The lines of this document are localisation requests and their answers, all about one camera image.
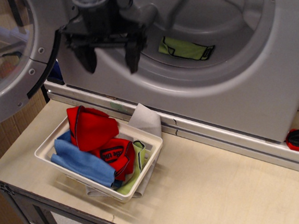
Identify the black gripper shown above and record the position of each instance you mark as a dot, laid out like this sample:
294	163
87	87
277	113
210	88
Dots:
104	27

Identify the green cloth with black trim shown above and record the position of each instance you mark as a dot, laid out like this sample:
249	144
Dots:
185	50

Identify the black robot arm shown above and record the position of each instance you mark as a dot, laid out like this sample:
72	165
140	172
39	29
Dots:
99	24

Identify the washing machine round door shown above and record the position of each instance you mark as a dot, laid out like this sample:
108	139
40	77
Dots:
29	43

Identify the grey toy washing machine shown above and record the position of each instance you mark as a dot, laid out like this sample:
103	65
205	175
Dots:
249	84

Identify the red cloth with black trim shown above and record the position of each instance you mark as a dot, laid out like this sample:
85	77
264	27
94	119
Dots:
95	132

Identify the green cloth in basket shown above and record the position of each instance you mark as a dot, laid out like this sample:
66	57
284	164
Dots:
139	163

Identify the white plastic basket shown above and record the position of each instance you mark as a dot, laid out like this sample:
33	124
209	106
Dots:
152	144

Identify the blue cloth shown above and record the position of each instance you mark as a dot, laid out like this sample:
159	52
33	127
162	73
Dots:
83	163

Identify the aluminium extrusion rail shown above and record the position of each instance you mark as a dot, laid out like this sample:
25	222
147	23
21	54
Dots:
259	148

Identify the metal table frame leg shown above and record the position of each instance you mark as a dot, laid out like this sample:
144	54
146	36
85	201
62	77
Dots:
28	212

